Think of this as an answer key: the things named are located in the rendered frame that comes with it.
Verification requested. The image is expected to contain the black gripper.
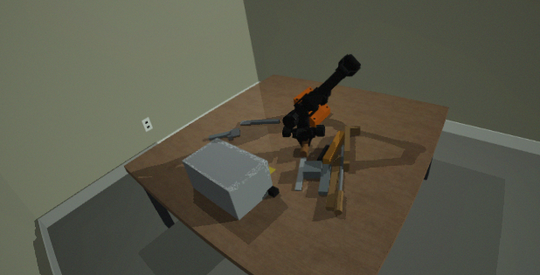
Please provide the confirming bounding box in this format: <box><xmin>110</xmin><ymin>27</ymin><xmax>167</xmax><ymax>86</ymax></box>
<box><xmin>282</xmin><ymin>118</ymin><xmax>325</xmax><ymax>146</ymax></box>

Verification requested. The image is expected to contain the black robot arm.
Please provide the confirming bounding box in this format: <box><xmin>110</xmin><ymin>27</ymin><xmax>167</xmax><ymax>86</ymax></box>
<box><xmin>282</xmin><ymin>54</ymin><xmax>361</xmax><ymax>141</ymax></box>

